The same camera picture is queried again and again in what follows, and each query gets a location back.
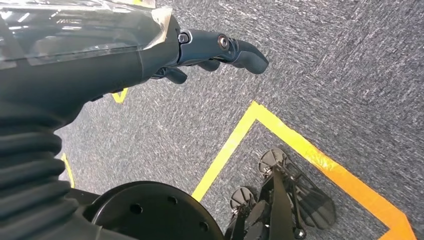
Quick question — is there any robot left arm ribbed sleeve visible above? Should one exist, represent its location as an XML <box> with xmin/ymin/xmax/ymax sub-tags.
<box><xmin>0</xmin><ymin>100</ymin><xmax>140</xmax><ymax>240</ymax></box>

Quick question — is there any black round robot joint cover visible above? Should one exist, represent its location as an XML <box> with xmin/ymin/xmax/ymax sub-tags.
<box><xmin>82</xmin><ymin>180</ymin><xmax>226</xmax><ymax>240</ymax></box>

